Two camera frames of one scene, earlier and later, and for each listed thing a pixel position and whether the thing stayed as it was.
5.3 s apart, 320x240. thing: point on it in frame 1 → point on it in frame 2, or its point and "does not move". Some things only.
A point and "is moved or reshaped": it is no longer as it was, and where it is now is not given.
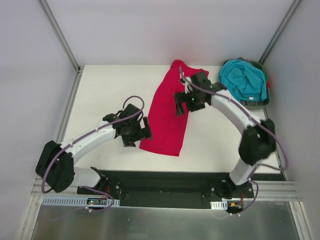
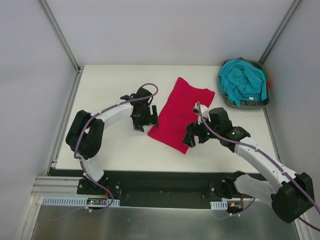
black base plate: x=167 y=189 does not move
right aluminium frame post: x=291 y=10 does not move
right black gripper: x=181 y=103 → x=194 y=132
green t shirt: x=266 y=76 does not move
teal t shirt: x=245 y=80 does not move
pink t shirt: x=168 y=129 is moved or reshaped
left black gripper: x=139 y=133 → x=145 y=118
